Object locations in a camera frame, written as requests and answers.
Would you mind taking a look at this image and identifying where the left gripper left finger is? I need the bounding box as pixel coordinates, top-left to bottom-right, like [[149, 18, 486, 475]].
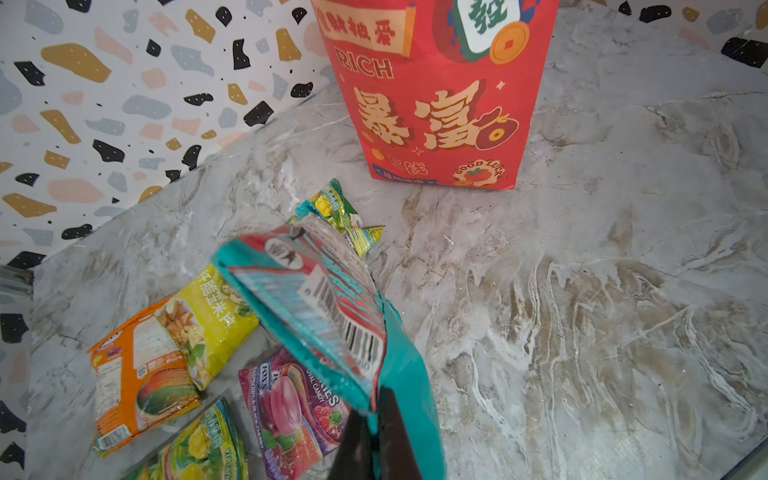
[[327, 411, 375, 480]]

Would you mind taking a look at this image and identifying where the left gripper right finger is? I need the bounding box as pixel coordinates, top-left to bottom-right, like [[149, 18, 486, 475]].
[[378, 387, 422, 480]]

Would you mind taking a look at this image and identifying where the purple candy packet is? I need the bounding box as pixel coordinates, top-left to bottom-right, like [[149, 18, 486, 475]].
[[238, 348, 350, 479]]

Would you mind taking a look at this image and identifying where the green yellow candy packet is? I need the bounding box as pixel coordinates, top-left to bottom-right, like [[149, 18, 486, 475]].
[[123, 396, 249, 480]]

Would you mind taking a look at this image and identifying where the teal snack packet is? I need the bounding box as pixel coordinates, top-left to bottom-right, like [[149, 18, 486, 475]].
[[212, 215, 446, 479]]

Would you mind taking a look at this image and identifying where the yellow-green snack packet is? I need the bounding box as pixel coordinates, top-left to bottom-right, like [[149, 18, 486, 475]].
[[155, 265, 259, 391]]

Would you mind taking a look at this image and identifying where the orange fruit candy packet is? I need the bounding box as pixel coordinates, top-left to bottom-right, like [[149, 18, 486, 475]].
[[88, 302, 201, 457]]

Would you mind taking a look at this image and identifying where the green snack box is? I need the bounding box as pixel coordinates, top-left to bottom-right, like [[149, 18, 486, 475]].
[[288, 178, 385, 257]]

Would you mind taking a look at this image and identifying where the red paper gift bag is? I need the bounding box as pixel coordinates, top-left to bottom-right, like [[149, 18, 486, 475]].
[[313, 0, 559, 190]]

